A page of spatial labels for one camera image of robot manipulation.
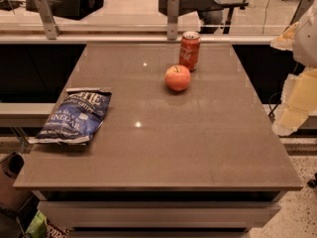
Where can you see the brown bin with hole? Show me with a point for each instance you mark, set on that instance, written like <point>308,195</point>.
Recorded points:
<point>11,199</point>

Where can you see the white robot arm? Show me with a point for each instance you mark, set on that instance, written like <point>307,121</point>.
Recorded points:
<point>305,42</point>

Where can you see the dark snack bag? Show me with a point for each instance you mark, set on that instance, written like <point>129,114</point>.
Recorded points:
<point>54,232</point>

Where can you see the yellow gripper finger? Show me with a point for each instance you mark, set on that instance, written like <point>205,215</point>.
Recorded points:
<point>284,41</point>
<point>298,101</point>

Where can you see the right metal rail bracket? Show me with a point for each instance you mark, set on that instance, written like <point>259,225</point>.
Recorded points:
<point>302,7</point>

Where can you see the green snack bag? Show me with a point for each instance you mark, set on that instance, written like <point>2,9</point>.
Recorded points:
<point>37,227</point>

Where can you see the black office chair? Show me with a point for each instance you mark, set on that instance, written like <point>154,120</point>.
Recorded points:
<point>211,0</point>

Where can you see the red apple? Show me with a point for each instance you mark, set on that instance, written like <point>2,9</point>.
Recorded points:
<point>177,77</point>

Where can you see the middle metal rail bracket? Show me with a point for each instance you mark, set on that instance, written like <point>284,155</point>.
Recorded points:
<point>172,19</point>

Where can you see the red coke can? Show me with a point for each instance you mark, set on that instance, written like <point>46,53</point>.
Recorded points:
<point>189,50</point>

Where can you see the blue chip bag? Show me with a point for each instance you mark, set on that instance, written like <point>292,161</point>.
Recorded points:
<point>77,118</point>

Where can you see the left metal rail bracket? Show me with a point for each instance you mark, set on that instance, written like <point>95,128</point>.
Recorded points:
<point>51,28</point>

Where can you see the grey drawer cabinet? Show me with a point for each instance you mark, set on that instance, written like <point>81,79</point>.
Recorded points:
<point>158,218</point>

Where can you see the metal rail bracket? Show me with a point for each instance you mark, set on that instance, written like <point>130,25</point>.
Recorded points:
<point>302,7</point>
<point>51,28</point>
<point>172,19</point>

